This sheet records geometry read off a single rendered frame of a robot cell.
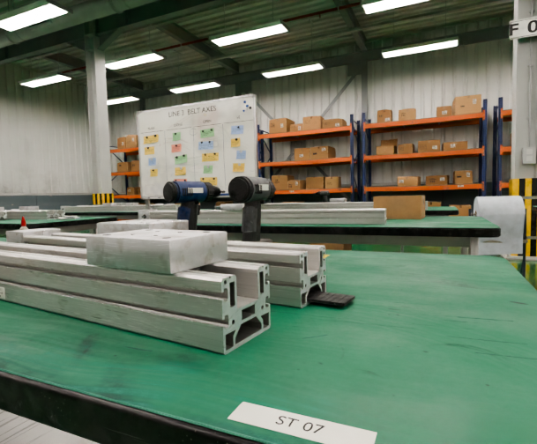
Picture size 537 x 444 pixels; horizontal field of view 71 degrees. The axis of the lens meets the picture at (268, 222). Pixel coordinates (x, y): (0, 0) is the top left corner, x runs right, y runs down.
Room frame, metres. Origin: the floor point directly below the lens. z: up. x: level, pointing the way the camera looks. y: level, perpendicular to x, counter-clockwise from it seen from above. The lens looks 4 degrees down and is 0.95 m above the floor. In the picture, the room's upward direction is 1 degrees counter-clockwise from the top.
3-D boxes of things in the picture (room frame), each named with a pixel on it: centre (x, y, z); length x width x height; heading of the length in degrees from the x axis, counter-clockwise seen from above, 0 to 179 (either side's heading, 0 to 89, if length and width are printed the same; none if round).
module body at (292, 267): (0.81, 0.27, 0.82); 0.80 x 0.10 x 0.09; 59
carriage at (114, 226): (0.81, 0.27, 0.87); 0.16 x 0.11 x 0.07; 59
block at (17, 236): (1.03, 0.66, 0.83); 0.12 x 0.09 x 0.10; 149
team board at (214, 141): (4.09, 0.76, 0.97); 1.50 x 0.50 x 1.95; 65
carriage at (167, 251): (0.52, 0.15, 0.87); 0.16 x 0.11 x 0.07; 59
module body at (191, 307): (0.65, 0.37, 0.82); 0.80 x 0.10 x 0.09; 59
